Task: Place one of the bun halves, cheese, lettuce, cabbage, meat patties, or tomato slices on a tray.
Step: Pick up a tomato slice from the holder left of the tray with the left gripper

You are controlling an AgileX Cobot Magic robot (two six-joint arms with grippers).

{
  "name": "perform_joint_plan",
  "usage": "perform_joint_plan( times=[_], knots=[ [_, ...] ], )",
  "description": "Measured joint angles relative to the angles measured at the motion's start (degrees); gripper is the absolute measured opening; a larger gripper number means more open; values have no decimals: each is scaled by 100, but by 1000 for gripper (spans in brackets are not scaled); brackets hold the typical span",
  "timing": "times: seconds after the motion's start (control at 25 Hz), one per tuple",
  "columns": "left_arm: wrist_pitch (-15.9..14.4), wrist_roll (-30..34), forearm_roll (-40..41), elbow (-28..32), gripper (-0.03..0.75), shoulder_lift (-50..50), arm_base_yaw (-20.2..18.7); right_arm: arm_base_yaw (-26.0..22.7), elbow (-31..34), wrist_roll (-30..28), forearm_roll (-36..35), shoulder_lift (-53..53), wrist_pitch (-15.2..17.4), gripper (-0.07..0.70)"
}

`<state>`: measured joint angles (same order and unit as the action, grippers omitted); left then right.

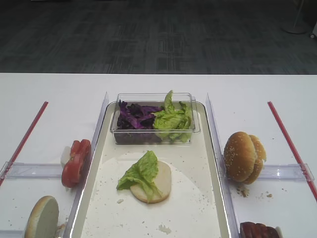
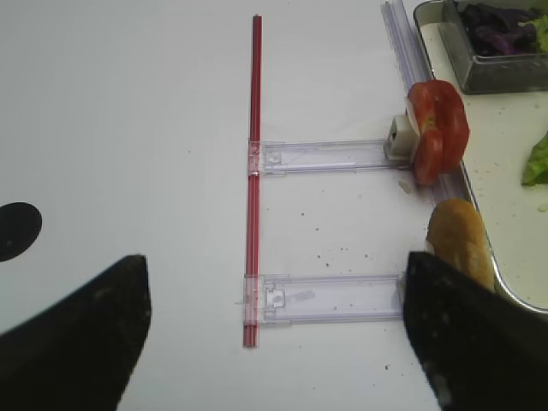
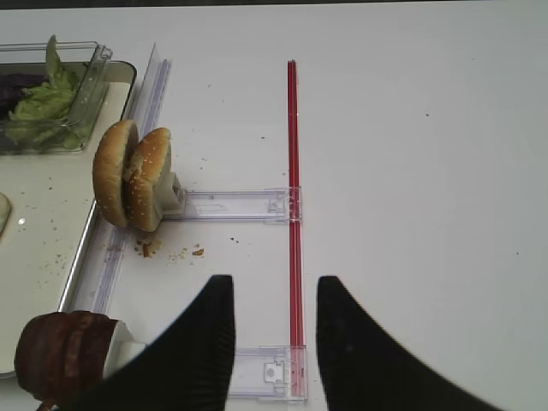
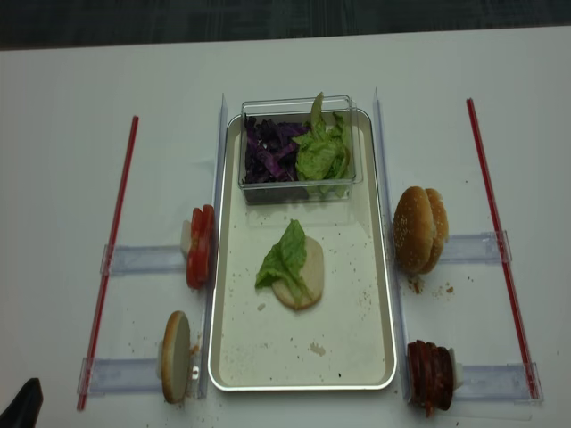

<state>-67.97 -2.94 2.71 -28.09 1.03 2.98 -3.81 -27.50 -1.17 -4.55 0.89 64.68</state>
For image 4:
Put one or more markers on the right red strip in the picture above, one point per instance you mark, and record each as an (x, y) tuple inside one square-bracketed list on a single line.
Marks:
[(530, 376)]

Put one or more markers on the clear bun holder rail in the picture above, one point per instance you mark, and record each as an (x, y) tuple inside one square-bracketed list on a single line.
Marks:
[(483, 248), (100, 376)]

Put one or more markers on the bottom bun slice on tray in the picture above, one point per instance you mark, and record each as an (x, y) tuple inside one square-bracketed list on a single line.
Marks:
[(313, 275)]

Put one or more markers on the front sesame bun top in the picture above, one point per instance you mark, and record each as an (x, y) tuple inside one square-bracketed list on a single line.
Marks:
[(413, 230)]

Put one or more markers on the clear bun holder rail left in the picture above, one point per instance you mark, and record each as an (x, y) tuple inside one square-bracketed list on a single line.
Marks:
[(100, 376)]

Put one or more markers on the white tomato stopper block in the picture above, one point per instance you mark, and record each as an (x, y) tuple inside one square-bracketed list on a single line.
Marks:
[(186, 238)]

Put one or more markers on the purple cabbage pieces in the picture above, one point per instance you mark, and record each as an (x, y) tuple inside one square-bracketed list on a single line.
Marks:
[(271, 151)]

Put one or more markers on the clear bun holder rail right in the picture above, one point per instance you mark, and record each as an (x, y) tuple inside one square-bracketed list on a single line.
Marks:
[(483, 248)]

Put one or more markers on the stacked meat patties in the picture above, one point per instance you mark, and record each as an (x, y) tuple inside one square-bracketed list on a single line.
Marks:
[(432, 376)]

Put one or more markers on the clear tomato holder rail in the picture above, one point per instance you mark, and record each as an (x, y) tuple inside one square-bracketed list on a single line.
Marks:
[(127, 260)]

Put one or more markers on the upright bun half left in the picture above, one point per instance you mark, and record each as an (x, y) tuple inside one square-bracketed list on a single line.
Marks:
[(175, 360)]

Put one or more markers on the red strip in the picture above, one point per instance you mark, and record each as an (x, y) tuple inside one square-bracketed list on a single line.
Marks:
[(530, 376), (90, 358)]

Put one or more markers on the tomato slice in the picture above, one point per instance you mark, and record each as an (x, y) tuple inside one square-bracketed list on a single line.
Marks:
[(198, 257)]

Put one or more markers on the rear bun top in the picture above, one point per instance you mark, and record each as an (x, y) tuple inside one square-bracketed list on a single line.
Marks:
[(441, 228)]

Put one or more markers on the metal serving tray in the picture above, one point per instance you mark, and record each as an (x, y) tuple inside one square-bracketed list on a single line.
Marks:
[(346, 340)]

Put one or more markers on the green lettuce in container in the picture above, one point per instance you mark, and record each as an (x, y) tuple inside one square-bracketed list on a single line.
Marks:
[(323, 153)]

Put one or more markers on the white patty stopper block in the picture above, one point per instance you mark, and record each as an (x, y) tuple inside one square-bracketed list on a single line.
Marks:
[(457, 370)]

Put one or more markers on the left red strip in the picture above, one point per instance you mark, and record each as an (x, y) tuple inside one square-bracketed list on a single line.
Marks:
[(90, 358)]

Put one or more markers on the clear plastic container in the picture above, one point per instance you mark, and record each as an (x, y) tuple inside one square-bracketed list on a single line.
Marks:
[(298, 110)]

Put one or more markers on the clear patty holder rail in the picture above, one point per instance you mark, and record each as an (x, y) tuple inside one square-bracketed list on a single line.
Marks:
[(504, 383)]

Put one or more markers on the lettuce leaf on bun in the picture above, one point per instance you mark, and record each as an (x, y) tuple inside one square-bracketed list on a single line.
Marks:
[(284, 262)]

